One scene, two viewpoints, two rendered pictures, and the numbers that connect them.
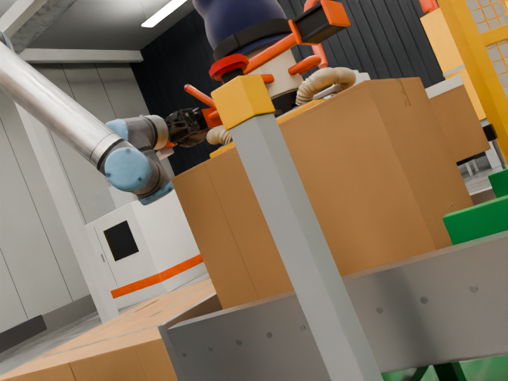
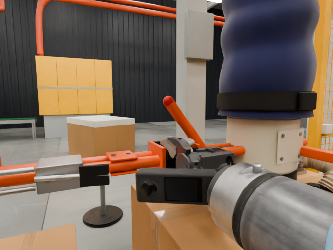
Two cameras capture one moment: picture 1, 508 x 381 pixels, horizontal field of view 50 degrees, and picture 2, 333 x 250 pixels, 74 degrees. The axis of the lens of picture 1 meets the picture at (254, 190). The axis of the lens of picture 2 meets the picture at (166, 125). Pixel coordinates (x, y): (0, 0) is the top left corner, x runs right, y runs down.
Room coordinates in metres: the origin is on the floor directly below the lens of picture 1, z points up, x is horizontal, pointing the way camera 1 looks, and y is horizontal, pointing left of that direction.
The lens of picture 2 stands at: (1.36, 0.46, 1.20)
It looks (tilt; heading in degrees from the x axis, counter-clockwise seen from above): 7 degrees down; 301
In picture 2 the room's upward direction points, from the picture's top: straight up
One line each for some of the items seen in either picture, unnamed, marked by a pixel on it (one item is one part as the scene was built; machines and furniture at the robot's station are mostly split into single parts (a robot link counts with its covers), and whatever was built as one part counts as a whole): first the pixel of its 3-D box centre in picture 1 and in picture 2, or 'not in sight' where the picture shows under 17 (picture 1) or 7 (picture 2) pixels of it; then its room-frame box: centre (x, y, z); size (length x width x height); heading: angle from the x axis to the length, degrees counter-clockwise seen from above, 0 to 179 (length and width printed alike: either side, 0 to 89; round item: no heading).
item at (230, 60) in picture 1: (230, 72); not in sight; (0.92, -0.04, 1.02); 0.07 x 0.07 x 0.04
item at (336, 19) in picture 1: (319, 23); not in sight; (1.06, -0.24, 1.08); 0.09 x 0.08 x 0.05; 145
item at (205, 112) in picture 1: (205, 122); (172, 156); (1.59, 0.06, 1.08); 0.10 x 0.08 x 0.06; 145
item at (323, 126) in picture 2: not in sight; (326, 128); (1.22, -1.15, 1.02); 0.06 x 0.03 x 0.06; 55
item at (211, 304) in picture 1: (242, 288); not in sight; (1.66, 0.14, 0.58); 0.70 x 0.03 x 0.06; 145
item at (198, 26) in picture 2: not in sight; (199, 35); (1.98, -0.99, 1.62); 0.20 x 0.05 x 0.30; 55
